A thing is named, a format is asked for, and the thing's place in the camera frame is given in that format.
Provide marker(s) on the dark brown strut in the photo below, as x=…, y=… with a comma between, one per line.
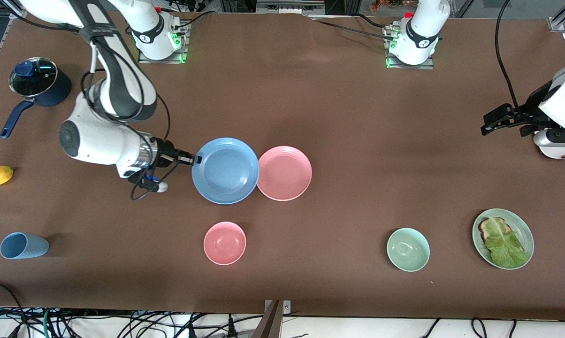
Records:
x=269, y=326

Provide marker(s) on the small pink bowl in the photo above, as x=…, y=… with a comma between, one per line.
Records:
x=225, y=243

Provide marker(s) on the grey metal box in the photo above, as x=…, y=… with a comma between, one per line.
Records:
x=287, y=7

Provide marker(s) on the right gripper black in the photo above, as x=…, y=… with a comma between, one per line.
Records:
x=164, y=153

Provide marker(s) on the aluminium frame profile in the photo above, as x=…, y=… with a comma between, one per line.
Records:
x=555, y=23
x=12, y=13

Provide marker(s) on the small mint green bowl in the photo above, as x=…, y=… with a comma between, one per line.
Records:
x=408, y=249

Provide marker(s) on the brown tablecloth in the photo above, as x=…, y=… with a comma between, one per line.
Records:
x=310, y=94

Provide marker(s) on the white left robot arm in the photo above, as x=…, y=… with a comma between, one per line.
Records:
x=421, y=33

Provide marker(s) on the blue cup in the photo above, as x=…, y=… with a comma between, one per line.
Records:
x=26, y=246

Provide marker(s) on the dark blue saucepan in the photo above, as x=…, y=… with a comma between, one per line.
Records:
x=59, y=94

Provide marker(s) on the small metal bracket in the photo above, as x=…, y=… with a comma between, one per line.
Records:
x=287, y=307

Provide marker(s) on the mint green plate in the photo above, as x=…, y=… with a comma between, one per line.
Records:
x=523, y=230

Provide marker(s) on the white appliance with copper knob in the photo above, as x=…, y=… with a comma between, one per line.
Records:
x=557, y=152

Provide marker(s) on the toast slice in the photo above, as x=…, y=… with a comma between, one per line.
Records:
x=485, y=230

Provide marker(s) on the green lettuce leaf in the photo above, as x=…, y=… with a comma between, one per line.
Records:
x=505, y=246

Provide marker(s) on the blue plate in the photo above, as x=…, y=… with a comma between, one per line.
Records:
x=226, y=171

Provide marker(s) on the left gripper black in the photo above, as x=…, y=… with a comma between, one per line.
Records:
x=530, y=111

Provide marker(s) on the pink plate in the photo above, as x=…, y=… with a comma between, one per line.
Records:
x=287, y=173

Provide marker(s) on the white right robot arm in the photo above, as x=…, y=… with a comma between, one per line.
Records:
x=99, y=141

